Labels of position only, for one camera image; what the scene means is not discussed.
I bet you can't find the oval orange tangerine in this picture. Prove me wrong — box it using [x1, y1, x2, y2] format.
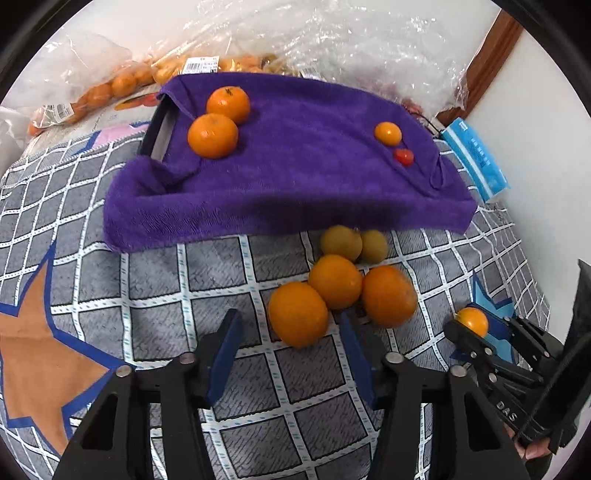
[455, 307, 489, 339]

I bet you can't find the yellow-green round fruit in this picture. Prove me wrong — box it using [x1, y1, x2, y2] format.
[320, 225, 363, 264]
[360, 230, 389, 264]

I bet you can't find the thin black cord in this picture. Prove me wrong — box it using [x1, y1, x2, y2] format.
[416, 111, 451, 137]

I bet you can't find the small crumpled clear plastic bag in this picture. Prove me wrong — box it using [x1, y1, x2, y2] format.
[406, 46, 467, 116]

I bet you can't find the clear bag with orange produce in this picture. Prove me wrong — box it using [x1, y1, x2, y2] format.
[9, 32, 158, 134]

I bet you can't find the clear bag of tangerines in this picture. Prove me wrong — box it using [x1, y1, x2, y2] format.
[148, 44, 287, 86]

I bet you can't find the small orange tangerine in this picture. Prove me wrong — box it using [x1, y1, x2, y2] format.
[374, 121, 402, 147]

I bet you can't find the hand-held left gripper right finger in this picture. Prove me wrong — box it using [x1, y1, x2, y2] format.
[339, 310, 532, 480]

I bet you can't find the purple towel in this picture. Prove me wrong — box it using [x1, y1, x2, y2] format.
[102, 71, 478, 254]

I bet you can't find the bunch of red cherry tomatoes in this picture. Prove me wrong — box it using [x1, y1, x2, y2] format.
[369, 78, 426, 116]

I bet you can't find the grey checkered bed sheet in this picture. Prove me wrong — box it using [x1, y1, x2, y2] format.
[0, 108, 555, 480]

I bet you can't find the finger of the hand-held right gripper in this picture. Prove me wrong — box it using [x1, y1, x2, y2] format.
[444, 318, 499, 376]
[466, 302, 565, 371]

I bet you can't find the person's right hand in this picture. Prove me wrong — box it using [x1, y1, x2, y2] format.
[504, 422, 555, 462]

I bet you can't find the large crumpled clear plastic bag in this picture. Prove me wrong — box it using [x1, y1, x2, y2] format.
[194, 0, 416, 88]

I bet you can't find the clear bag of yellow fruit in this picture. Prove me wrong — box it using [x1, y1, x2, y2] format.
[263, 53, 333, 81]

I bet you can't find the blue tissue pack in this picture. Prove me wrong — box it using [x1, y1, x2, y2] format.
[438, 117, 511, 204]

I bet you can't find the brown wooden door frame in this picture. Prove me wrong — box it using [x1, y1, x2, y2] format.
[436, 11, 527, 125]

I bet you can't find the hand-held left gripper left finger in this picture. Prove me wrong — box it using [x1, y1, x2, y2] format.
[53, 308, 245, 480]

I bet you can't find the orange tangerine with dark stem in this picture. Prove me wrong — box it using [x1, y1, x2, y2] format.
[206, 85, 251, 124]

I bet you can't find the black tray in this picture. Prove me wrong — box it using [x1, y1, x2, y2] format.
[137, 95, 178, 162]

